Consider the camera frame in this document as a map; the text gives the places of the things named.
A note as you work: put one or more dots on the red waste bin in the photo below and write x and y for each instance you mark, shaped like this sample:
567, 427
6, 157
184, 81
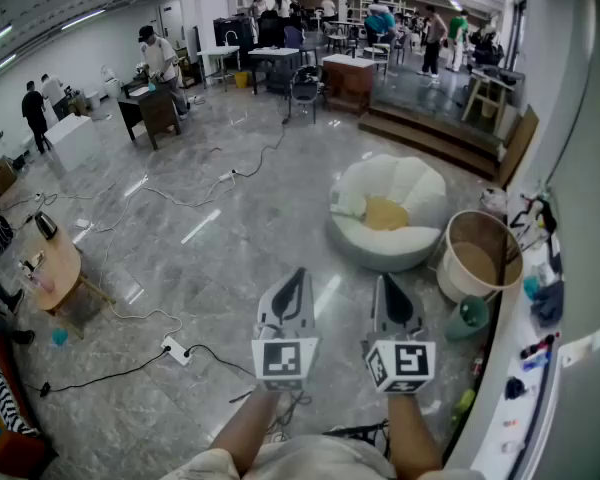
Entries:
494, 200

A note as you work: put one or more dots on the yellow bin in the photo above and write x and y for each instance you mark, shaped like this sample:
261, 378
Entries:
241, 80

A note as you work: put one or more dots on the green snack packet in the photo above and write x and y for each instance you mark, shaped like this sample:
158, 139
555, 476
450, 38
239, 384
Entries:
345, 203

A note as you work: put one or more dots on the person's left forearm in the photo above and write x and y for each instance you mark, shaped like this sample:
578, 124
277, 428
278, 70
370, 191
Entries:
245, 428

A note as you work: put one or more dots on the zebra striped cushion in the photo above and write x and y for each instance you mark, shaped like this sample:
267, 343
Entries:
7, 403

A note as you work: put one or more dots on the round wooden side table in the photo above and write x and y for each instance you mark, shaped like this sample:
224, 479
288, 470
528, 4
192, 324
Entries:
60, 268

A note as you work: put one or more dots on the white flower-shaped floor cushion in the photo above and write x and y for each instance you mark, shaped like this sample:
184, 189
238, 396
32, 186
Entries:
405, 183

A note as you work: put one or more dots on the white bin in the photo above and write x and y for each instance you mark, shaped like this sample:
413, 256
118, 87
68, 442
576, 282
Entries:
112, 85

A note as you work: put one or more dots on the blue water bottle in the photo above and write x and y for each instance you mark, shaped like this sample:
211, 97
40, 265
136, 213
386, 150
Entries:
535, 365

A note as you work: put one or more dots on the white window sill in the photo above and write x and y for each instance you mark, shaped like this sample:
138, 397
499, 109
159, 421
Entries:
522, 413

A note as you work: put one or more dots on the black table white top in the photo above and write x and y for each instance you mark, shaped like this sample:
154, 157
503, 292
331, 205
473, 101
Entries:
275, 53

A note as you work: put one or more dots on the black crumpled cloth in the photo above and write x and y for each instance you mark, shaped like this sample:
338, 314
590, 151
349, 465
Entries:
515, 388

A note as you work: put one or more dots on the white sink table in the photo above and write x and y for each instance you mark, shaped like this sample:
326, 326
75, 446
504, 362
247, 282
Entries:
220, 50

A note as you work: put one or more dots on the grey roller blind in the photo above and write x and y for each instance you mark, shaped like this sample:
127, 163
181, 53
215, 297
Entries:
595, 168

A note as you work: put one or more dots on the grey chair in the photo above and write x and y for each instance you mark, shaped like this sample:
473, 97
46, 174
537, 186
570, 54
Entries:
304, 90

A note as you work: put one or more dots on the person's beige shirt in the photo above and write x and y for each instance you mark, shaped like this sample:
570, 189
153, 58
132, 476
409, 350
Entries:
310, 458

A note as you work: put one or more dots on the cardboard box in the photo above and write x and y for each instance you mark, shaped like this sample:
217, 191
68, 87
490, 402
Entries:
4, 175

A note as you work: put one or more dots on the steel kettle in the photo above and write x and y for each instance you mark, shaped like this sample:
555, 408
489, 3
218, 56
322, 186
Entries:
46, 225

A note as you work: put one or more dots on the teal cup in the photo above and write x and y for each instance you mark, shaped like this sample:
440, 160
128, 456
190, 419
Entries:
60, 337

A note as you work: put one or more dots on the white power strip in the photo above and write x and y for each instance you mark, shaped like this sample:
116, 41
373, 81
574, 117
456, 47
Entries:
177, 350
227, 175

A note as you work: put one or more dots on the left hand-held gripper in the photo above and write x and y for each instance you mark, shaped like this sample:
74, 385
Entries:
285, 363

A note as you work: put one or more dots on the black cabinet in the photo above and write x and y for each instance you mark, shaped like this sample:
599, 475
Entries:
230, 33

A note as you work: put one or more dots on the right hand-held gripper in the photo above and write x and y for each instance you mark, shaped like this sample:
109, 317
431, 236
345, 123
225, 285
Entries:
405, 363

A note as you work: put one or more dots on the plaid cloth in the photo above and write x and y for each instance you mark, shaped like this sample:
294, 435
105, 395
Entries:
547, 303

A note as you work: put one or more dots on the green crumpled packet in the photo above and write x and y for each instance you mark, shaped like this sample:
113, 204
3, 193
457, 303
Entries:
464, 400

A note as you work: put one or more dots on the wooden platform steps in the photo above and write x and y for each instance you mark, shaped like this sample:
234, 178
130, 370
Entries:
420, 135

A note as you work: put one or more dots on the person's right forearm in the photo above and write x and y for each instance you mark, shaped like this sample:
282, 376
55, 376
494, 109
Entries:
410, 433

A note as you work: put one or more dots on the teal cloth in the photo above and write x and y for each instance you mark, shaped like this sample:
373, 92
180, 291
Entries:
531, 288

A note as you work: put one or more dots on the dark wooden desk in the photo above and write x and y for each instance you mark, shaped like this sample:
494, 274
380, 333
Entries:
152, 110

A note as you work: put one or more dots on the white box cabinet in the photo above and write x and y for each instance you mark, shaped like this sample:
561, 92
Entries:
75, 140

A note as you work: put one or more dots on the cola bottle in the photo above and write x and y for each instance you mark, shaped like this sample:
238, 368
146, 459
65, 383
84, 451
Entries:
532, 350

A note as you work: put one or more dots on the wooden board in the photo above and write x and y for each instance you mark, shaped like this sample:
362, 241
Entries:
520, 143

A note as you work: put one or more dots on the white wooden table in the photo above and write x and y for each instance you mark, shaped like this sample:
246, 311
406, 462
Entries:
495, 80

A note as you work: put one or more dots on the brown cabinet white top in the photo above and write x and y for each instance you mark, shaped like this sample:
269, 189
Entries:
347, 83

